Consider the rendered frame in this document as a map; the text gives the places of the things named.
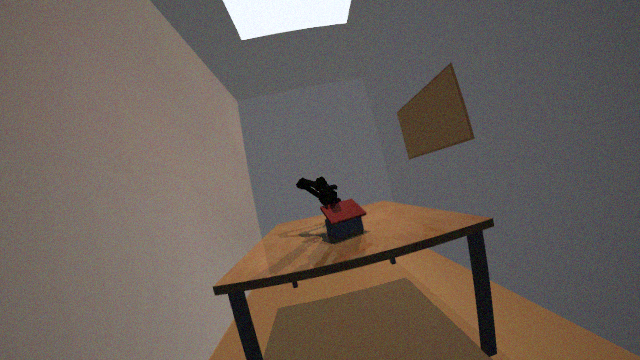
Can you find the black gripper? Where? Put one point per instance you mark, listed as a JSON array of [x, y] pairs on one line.
[[332, 195]]

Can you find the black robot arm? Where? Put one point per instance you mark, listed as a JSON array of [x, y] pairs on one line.
[[318, 185]]

